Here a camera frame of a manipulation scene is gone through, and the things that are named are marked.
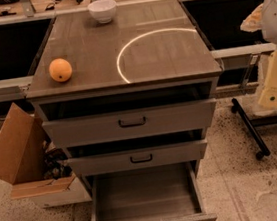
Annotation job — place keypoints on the orange fruit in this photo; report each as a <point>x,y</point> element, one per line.
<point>60,70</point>

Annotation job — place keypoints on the grey drawer cabinet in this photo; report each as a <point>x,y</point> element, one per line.
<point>149,55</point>

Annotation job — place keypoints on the grey bottom drawer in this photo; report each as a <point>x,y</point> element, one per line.
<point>163,193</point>

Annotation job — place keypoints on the grey drawer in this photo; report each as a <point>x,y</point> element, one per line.
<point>142,122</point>
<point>163,193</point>
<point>138,158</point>

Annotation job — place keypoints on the grey top drawer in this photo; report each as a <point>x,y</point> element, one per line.
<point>142,122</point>

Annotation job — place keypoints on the grey middle drawer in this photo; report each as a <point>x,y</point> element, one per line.
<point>138,158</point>

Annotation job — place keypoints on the black metal stand base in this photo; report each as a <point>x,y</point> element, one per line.
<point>252,125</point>

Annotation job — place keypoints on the white ceramic bowl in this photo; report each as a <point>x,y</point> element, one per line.
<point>103,11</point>

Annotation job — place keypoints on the brown cardboard box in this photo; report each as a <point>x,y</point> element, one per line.
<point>22,164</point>

